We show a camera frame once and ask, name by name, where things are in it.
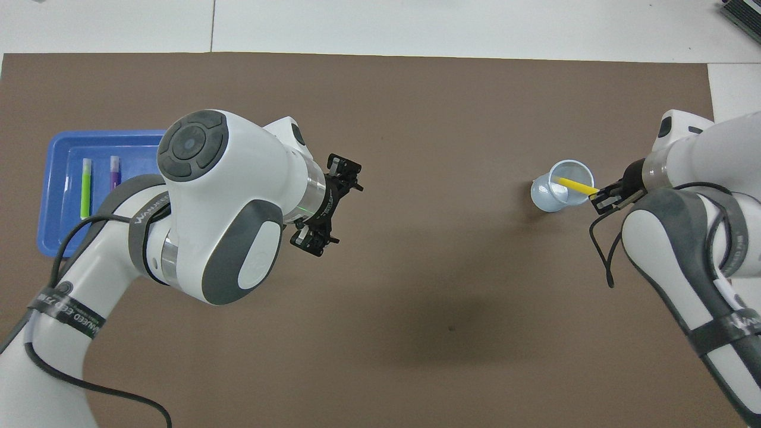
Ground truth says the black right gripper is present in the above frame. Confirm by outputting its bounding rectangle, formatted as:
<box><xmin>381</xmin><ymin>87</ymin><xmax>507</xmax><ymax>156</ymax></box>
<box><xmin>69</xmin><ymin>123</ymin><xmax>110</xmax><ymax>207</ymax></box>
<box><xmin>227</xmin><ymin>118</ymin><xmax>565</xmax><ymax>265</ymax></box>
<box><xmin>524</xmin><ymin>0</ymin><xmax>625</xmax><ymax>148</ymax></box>
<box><xmin>589</xmin><ymin>159</ymin><xmax>647</xmax><ymax>216</ymax></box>

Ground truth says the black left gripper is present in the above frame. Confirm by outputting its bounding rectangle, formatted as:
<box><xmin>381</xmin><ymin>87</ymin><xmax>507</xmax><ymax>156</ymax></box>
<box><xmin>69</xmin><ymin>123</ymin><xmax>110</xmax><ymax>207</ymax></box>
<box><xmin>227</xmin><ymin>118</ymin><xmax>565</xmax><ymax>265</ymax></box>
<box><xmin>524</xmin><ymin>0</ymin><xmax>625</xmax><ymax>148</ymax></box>
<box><xmin>290</xmin><ymin>153</ymin><xmax>365</xmax><ymax>258</ymax></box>

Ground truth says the yellow pen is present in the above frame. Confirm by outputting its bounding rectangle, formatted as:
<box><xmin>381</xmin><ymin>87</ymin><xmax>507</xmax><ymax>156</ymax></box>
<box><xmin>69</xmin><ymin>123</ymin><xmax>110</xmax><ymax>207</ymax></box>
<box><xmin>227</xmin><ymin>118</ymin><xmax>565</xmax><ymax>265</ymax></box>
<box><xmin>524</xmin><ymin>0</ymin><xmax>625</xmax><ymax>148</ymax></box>
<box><xmin>557</xmin><ymin>177</ymin><xmax>600</xmax><ymax>197</ymax></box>

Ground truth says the green pen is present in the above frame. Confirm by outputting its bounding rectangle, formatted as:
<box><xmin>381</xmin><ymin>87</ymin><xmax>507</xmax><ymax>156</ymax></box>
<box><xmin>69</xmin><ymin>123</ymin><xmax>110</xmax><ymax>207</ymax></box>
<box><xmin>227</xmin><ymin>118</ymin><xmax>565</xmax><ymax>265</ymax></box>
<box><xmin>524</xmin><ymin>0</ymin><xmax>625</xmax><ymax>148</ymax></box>
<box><xmin>80</xmin><ymin>158</ymin><xmax>93</xmax><ymax>221</ymax></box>

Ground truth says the blue plastic tray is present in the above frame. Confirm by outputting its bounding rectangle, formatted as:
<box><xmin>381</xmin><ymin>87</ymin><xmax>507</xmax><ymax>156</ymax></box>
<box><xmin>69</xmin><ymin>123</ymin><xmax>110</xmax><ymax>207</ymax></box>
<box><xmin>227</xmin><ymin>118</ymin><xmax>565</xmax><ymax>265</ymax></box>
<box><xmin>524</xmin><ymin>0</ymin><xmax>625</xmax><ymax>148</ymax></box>
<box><xmin>37</xmin><ymin>130</ymin><xmax>167</xmax><ymax>258</ymax></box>

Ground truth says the clear plastic cup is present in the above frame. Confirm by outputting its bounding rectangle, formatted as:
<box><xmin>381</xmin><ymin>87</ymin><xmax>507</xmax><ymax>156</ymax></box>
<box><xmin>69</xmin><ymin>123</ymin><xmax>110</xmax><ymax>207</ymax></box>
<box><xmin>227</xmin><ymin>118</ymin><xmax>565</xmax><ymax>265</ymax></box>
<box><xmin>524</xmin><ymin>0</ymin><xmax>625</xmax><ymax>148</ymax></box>
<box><xmin>530</xmin><ymin>159</ymin><xmax>595</xmax><ymax>213</ymax></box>

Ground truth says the brown table mat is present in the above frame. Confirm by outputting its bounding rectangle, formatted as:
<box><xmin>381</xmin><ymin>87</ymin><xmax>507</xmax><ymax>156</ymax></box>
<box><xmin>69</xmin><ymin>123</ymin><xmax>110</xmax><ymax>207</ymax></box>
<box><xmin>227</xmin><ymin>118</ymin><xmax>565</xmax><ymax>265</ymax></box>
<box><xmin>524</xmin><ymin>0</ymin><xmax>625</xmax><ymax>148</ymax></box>
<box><xmin>0</xmin><ymin>52</ymin><xmax>747</xmax><ymax>428</ymax></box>

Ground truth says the grey ribbed metal object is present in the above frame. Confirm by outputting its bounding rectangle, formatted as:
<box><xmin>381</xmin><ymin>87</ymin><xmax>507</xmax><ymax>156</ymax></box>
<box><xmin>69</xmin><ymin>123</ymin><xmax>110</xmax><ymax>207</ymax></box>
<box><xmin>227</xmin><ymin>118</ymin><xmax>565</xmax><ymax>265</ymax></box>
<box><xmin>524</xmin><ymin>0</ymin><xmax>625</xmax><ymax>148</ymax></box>
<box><xmin>721</xmin><ymin>0</ymin><xmax>761</xmax><ymax>45</ymax></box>

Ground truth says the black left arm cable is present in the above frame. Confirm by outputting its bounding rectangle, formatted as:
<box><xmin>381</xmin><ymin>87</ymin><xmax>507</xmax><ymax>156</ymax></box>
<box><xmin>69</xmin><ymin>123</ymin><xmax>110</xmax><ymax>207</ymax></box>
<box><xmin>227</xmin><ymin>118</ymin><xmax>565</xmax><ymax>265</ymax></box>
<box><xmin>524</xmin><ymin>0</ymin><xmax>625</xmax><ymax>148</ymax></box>
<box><xmin>24</xmin><ymin>214</ymin><xmax>173</xmax><ymax>428</ymax></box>

